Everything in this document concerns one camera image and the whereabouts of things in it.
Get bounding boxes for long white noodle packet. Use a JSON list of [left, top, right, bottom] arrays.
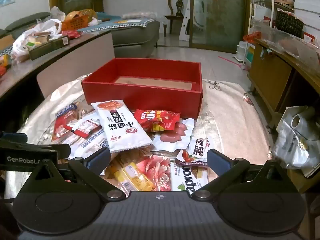
[[91, 99, 153, 153]]

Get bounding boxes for white packet with black characters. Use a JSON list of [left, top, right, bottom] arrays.
[[175, 136, 213, 167]]

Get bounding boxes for grey sofa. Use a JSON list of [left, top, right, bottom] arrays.
[[5, 12, 160, 57]]

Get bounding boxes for white perforated board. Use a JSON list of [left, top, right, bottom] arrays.
[[179, 1, 193, 41]]

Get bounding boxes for white storage bins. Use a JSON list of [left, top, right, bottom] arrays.
[[236, 41, 248, 64]]

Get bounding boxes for grey coffee table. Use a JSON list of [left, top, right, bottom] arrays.
[[0, 30, 115, 100]]

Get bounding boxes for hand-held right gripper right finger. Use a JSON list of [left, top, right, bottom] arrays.
[[191, 149, 295, 201]]

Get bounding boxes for wooden cabinet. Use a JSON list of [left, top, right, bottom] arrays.
[[249, 39, 320, 193]]

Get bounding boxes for clear crumpled plastic bag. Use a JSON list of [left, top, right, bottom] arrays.
[[50, 6, 66, 22]]

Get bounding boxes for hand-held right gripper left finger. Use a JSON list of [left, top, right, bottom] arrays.
[[27, 147, 127, 202]]

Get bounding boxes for orange plastic basket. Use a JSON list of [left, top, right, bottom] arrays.
[[61, 15, 90, 32]]

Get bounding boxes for white packet with blue print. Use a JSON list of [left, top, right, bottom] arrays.
[[67, 130, 110, 159]]

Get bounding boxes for teal yellow drawer unit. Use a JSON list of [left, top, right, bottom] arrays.
[[246, 45, 255, 67]]

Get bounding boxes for clear plastic bag with roll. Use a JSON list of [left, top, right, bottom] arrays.
[[271, 106, 320, 178]]

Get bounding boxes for small white red packet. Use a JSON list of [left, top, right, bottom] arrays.
[[64, 119, 102, 138]]

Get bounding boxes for clear packet with yellow label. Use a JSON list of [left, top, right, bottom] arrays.
[[105, 150, 156, 196]]

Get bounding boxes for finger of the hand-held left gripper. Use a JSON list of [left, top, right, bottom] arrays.
[[0, 132, 28, 144], [27, 143, 72, 159]]

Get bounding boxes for white wire rack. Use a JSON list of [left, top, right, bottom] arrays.
[[250, 0, 278, 38]]

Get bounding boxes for white plastic bag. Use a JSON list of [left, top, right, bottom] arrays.
[[11, 19, 63, 62]]

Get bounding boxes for yellow woven basket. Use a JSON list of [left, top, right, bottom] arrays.
[[79, 9, 98, 20]]

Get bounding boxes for glass sliding door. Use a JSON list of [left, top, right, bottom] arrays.
[[189, 0, 250, 53]]

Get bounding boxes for red packet with blue label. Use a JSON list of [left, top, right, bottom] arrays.
[[51, 103, 83, 143]]

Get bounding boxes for orange round bowl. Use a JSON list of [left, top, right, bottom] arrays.
[[64, 10, 81, 21]]

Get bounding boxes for white packet with green leaf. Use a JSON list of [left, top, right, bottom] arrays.
[[171, 162, 209, 195]]

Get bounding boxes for blue patterned blanket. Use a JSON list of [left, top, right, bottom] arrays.
[[77, 11, 157, 33]]

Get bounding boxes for dark wooden chair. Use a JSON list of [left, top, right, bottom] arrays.
[[164, 0, 192, 37]]

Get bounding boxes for pink stick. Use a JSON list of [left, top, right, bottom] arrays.
[[217, 56, 247, 68]]

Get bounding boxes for red packet with yellow corner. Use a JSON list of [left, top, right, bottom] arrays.
[[134, 109, 181, 132]]

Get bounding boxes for clear plastic tray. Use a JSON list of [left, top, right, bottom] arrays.
[[260, 26, 320, 68]]

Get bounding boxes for red plastic bag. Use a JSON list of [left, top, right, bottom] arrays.
[[244, 32, 263, 43]]

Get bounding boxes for red cardboard box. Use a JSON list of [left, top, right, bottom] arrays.
[[81, 58, 203, 118]]

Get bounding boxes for dark green box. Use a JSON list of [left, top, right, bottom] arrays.
[[29, 35, 70, 60]]

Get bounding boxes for white packet with sausage picture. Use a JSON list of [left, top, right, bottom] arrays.
[[151, 118, 195, 153]]

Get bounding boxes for black woven basket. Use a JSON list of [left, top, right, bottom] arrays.
[[275, 10, 305, 38]]

